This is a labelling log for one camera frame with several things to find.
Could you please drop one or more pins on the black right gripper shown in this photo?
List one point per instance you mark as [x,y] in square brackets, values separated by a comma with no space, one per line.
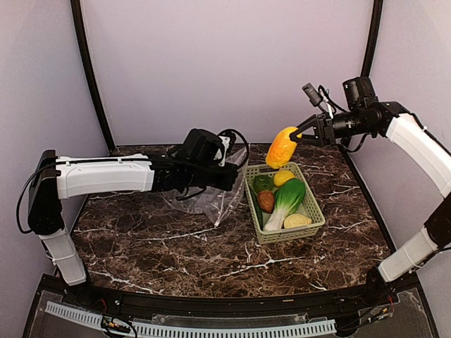
[325,130]

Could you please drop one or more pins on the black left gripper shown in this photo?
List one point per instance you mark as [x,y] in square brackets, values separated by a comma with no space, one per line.
[227,183]

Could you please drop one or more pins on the clear zip top bag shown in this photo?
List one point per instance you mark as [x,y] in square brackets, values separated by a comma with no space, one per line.
[215,204]

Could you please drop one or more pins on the orange yellow toy food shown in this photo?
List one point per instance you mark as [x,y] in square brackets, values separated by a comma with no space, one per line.
[281,149]

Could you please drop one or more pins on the green white bok choy toy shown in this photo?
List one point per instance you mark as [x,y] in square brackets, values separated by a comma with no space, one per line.
[288,199]

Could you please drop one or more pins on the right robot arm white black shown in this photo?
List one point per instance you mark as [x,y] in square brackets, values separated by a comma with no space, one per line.
[394,122]

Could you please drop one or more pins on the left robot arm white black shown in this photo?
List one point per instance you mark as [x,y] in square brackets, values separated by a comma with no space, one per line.
[58,178]

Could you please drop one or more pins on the green pepper toy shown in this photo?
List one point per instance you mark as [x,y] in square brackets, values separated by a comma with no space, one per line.
[262,183]

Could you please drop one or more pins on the yellow lemon toy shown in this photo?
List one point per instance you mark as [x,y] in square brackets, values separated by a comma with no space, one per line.
[282,176]

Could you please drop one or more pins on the dark green cucumber toy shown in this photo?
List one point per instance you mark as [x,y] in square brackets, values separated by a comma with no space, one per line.
[257,210]

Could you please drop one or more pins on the brown mushroom toy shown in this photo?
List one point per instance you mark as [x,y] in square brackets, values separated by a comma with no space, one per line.
[266,201]

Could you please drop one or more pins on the pale green plastic basket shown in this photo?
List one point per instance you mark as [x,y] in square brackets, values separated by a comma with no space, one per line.
[309,207]

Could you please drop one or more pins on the pale yellow walnut toy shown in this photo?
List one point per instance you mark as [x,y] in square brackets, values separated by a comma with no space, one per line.
[296,220]

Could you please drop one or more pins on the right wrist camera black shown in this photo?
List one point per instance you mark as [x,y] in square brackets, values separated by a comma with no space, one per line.
[359,92]

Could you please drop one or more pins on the right black frame post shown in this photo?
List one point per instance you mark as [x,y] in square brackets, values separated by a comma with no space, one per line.
[368,38]

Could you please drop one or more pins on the black frame post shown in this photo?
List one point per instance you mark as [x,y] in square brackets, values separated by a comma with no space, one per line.
[81,36]
[368,38]

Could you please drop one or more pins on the white slotted cable duct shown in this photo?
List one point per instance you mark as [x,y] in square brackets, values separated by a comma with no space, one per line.
[183,326]

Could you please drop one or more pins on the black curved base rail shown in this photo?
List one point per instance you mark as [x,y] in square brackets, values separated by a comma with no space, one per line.
[347,306]

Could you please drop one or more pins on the left black frame post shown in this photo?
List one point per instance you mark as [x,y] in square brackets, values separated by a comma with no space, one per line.
[81,36]

